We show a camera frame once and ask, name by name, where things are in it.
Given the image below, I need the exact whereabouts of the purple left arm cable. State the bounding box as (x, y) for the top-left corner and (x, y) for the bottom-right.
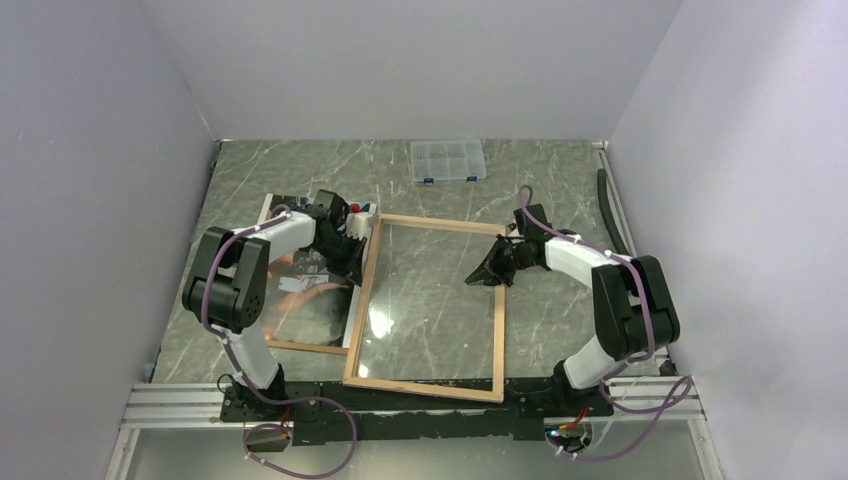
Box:
(198, 203), (359, 478)

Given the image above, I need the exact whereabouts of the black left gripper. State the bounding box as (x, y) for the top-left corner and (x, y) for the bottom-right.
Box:
(313, 231), (368, 287)

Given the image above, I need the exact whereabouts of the aluminium table edge rail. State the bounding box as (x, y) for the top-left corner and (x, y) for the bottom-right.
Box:
(591, 140), (672, 362)

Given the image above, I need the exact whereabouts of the printed photo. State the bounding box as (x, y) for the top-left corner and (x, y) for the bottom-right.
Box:
(254, 193), (372, 349)

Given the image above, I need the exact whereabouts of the white wooden picture frame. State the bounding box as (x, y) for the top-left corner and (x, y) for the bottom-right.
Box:
(342, 213), (508, 405)

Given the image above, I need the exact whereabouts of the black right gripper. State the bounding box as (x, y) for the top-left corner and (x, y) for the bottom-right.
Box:
(465, 234), (535, 288)

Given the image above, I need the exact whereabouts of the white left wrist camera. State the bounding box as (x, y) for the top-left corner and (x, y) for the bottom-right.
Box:
(345, 202), (378, 240)

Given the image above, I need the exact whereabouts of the brown backing board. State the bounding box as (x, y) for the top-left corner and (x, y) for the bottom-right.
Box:
(264, 198), (382, 357)

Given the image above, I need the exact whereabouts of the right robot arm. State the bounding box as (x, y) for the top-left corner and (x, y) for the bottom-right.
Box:
(465, 204), (680, 415)

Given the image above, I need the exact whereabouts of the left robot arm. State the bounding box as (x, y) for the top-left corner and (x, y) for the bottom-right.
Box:
(181, 190), (378, 420)

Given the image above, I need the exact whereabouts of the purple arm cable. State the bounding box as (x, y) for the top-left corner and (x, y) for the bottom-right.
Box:
(198, 203), (359, 478)
(515, 185), (696, 463)

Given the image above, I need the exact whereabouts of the clear plastic organizer box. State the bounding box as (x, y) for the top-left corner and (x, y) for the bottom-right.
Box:
(410, 140), (487, 185)

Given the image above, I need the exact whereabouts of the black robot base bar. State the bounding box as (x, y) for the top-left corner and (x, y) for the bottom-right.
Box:
(219, 377), (613, 446)

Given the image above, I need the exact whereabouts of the aluminium front rail frame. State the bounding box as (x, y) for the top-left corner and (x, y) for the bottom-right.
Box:
(104, 376), (727, 480)

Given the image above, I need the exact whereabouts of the clear plastic sheet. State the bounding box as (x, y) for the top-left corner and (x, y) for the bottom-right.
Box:
(357, 223), (498, 392)

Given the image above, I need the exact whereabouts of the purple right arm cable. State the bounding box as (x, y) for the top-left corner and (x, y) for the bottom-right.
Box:
(515, 185), (696, 463)

